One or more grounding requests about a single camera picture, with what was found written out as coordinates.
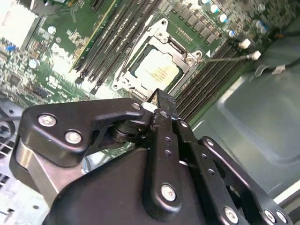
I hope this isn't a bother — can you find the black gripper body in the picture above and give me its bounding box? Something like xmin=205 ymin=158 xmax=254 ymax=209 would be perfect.
xmin=42 ymin=148 xmax=218 ymax=225

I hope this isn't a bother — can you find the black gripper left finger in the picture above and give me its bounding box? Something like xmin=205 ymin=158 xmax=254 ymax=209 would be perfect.
xmin=9 ymin=89 xmax=184 ymax=219

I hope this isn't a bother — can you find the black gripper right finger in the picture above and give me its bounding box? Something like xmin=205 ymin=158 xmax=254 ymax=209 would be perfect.
xmin=157 ymin=89 xmax=295 ymax=225

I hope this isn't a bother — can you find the silver CPU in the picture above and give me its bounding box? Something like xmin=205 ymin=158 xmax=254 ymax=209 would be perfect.
xmin=129 ymin=48 xmax=183 ymax=91

